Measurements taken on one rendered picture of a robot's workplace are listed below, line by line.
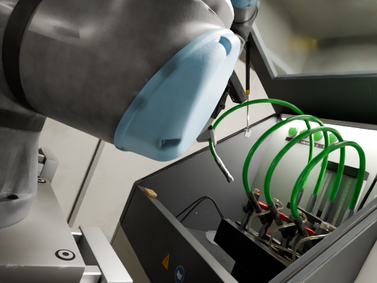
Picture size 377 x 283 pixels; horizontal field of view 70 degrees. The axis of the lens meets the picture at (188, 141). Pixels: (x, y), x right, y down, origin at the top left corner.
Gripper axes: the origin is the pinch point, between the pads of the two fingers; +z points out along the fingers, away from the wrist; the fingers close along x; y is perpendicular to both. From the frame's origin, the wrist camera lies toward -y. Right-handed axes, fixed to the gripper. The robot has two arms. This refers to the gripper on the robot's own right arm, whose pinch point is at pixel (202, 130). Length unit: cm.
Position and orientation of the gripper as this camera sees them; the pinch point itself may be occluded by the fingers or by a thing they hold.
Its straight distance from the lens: 69.3
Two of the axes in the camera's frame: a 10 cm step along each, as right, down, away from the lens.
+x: 4.6, 1.8, -8.7
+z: -3.7, 9.3, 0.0
